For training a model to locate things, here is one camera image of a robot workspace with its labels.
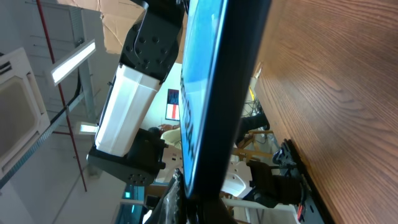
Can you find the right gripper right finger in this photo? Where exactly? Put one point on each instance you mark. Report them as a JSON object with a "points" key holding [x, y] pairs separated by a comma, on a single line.
{"points": [[208, 211]]}

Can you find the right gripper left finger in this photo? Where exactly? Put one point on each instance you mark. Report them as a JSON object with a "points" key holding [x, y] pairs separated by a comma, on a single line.
{"points": [[171, 207]]}

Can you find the blue Samsung Galaxy smartphone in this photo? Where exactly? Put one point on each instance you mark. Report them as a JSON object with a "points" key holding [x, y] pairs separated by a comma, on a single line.
{"points": [[222, 41]]}

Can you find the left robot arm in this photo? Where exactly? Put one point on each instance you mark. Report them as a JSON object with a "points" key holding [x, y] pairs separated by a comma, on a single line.
{"points": [[122, 148]]}

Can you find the red ceiling pipe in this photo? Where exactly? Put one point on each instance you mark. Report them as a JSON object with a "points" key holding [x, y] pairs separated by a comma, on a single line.
{"points": [[52, 57]]}

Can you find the white ceiling air conditioner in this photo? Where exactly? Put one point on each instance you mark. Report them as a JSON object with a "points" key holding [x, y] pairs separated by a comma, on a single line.
{"points": [[23, 115]]}

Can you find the fluorescent ceiling light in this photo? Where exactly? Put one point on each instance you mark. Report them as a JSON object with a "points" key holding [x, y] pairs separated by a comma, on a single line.
{"points": [[63, 67]]}

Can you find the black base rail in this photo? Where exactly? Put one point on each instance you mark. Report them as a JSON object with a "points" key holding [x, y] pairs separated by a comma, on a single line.
{"points": [[311, 208]]}

